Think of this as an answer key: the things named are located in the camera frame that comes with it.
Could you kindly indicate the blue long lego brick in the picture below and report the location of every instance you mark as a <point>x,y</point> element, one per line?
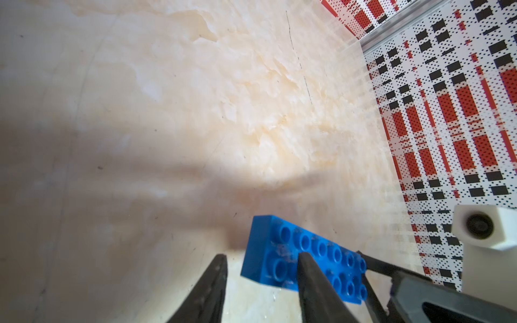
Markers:
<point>272,252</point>

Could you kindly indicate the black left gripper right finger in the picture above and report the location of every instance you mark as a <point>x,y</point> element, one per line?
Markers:
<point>319,302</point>

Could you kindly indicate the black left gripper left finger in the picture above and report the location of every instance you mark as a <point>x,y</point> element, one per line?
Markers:
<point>205,301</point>

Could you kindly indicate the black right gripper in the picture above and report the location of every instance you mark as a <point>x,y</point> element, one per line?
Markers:
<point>414,298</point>

